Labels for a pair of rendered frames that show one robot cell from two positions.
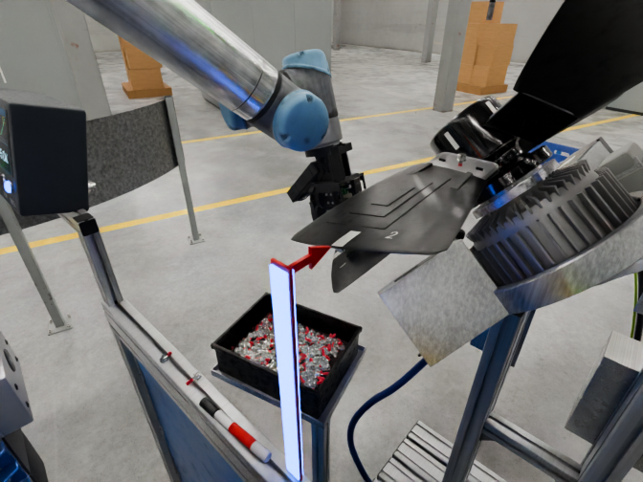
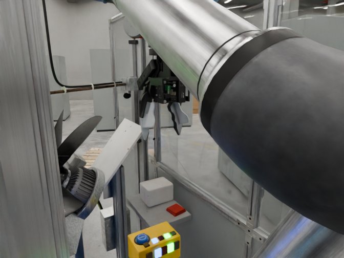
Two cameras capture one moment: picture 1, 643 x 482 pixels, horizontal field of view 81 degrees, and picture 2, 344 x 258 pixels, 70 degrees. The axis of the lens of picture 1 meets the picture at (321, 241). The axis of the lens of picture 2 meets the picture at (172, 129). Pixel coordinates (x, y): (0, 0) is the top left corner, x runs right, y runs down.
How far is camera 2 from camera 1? 63 cm
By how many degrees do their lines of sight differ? 68
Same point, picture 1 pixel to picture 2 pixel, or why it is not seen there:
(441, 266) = not seen: hidden behind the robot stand
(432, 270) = not seen: hidden behind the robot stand
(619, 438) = (121, 235)
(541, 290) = (90, 205)
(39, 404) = not seen: outside the picture
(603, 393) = (109, 229)
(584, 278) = (98, 195)
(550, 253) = (85, 194)
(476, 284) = (71, 217)
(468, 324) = (77, 231)
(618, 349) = (105, 213)
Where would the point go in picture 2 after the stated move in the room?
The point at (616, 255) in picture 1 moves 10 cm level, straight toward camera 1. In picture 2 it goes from (100, 186) to (106, 195)
